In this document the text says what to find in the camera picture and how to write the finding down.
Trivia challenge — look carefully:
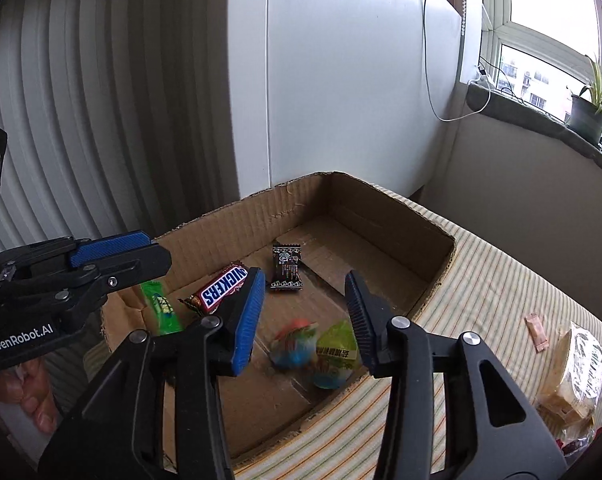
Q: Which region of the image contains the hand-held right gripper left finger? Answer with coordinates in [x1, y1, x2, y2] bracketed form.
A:
[38, 266, 268, 480]

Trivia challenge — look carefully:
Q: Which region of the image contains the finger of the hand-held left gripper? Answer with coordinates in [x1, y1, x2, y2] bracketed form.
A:
[0, 231, 156, 281]
[11, 243, 173, 331]

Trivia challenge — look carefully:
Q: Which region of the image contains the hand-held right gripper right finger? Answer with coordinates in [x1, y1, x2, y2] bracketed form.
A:
[344, 270, 569, 480]

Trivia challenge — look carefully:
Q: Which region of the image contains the yellow jelly cup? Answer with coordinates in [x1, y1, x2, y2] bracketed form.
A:
[315, 319, 364, 391]

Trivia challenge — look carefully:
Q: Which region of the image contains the green candy packet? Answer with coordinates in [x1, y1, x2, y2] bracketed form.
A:
[140, 281, 186, 337]

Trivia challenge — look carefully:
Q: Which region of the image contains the brown chocolate bar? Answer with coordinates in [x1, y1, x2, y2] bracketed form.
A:
[178, 260, 252, 317]

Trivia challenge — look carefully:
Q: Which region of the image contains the blue jelly cup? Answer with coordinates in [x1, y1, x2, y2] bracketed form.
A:
[268, 317, 318, 372]

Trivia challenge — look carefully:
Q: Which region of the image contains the black patterned snack packet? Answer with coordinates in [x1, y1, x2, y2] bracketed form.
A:
[267, 242, 306, 293]

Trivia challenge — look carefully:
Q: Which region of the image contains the cardboard box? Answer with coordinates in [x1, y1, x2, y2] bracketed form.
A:
[101, 171, 456, 473]

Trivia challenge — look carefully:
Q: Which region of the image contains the sliced bread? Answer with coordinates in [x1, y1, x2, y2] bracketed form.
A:
[534, 321, 602, 441]

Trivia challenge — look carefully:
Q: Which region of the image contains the person's left hand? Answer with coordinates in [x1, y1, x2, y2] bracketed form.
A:
[0, 357, 64, 436]

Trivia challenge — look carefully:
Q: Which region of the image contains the white pleated curtain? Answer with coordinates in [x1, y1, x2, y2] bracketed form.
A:
[0, 0, 242, 256]

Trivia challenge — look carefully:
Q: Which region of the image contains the pink stick packet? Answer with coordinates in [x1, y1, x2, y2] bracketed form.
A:
[525, 312, 551, 353]

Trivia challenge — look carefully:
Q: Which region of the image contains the white wardrobe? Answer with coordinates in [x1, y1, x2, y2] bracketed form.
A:
[226, 0, 464, 201]

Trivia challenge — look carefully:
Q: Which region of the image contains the grey windowsill cover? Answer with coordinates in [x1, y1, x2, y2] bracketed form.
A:
[466, 82, 602, 183]

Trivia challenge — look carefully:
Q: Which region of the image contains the potted spider plant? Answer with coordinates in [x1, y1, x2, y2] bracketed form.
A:
[564, 55, 602, 143]

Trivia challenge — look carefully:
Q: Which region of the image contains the white cable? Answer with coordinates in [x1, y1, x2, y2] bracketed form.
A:
[421, 0, 492, 122]

